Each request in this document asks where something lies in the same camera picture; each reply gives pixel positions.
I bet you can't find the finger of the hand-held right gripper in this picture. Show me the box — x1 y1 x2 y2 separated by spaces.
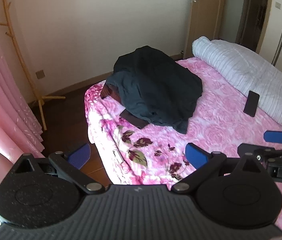
237 143 277 167
263 127 282 146

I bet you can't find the wooden coat rack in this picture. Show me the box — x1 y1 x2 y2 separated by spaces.
0 0 67 131

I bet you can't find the pink floral blanket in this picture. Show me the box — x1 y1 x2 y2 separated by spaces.
84 57 282 237

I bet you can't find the pink curtain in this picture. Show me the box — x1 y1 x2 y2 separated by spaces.
0 0 45 159

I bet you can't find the dark teal garment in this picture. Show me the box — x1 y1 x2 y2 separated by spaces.
105 45 203 135

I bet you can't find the black phone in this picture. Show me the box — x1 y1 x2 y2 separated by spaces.
243 90 260 117

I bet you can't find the white striped quilt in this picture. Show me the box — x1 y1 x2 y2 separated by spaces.
192 36 282 130

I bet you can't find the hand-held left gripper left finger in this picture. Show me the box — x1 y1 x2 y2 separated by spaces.
12 142 106 195

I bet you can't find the brown garment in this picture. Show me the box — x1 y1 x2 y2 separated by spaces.
100 84 148 130

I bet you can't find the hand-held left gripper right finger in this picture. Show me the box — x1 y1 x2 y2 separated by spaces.
172 142 269 193

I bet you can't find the light wooden door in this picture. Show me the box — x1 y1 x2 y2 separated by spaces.
186 0 227 59

